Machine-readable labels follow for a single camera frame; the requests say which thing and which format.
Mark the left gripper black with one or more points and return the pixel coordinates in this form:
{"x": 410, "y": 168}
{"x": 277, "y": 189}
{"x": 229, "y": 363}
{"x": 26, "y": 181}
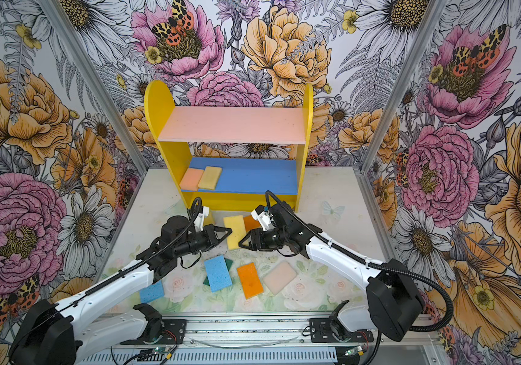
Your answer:
{"x": 212, "y": 239}

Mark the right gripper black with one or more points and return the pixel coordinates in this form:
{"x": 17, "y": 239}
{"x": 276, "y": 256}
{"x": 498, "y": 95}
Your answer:
{"x": 257, "y": 240}

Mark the large yellow sponge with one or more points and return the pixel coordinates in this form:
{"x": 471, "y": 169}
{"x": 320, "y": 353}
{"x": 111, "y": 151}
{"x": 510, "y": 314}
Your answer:
{"x": 238, "y": 230}

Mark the yellow sponge with green back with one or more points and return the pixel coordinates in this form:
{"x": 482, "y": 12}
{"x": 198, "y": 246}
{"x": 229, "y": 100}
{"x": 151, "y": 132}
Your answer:
{"x": 210, "y": 178}

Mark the pink orange sponge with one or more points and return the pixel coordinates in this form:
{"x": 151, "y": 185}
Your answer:
{"x": 191, "y": 179}

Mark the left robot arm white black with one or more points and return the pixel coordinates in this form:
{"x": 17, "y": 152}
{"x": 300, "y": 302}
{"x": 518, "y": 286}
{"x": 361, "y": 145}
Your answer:
{"x": 72, "y": 328}

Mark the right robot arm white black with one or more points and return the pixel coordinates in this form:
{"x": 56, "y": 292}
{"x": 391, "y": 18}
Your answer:
{"x": 392, "y": 303}

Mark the orange sponge near shelf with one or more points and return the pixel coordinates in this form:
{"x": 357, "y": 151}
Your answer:
{"x": 251, "y": 223}

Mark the small yellow sponge near shelf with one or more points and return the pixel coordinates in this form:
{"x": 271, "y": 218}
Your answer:
{"x": 208, "y": 218}

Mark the yellow wooden two-tier shelf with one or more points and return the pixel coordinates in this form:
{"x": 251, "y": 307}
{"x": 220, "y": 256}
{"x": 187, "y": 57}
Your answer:
{"x": 243, "y": 182}

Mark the green scouring pad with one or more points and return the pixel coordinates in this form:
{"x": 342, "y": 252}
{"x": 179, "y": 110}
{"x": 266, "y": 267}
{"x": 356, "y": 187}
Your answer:
{"x": 229, "y": 263}

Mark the blue cellulose sponge centre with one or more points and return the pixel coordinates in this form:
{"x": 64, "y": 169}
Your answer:
{"x": 217, "y": 273}

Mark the pale pink sponge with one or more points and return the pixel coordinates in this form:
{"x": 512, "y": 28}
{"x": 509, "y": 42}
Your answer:
{"x": 279, "y": 277}

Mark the orange sponge front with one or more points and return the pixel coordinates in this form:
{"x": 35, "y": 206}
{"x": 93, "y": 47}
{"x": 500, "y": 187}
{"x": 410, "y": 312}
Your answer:
{"x": 250, "y": 281}

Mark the blue sponge left front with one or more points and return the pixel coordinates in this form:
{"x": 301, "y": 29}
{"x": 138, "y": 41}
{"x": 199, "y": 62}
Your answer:
{"x": 152, "y": 293}

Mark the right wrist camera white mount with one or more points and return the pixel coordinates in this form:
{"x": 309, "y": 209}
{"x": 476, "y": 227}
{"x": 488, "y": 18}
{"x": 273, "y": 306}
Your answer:
{"x": 263, "y": 217}

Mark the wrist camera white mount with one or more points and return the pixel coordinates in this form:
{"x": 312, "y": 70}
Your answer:
{"x": 200, "y": 220}
{"x": 263, "y": 217}

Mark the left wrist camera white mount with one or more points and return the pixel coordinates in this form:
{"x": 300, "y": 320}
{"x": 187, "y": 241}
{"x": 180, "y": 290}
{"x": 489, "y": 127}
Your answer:
{"x": 200, "y": 220}

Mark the aluminium front rail frame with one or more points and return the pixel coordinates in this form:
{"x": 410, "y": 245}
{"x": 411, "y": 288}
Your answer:
{"x": 269, "y": 338}

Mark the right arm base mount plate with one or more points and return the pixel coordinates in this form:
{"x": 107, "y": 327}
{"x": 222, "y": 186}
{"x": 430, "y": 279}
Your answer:
{"x": 329, "y": 331}

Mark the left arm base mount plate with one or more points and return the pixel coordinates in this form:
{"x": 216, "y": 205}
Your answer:
{"x": 169, "y": 331}

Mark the left aluminium corner post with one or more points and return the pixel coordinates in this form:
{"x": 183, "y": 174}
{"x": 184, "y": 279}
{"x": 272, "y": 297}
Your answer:
{"x": 63, "y": 28}

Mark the aluminium corner post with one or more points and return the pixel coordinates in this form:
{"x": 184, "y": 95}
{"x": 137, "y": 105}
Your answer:
{"x": 427, "y": 27}
{"x": 63, "y": 28}

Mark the right aluminium corner post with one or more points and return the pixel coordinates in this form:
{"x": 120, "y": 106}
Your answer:
{"x": 427, "y": 27}

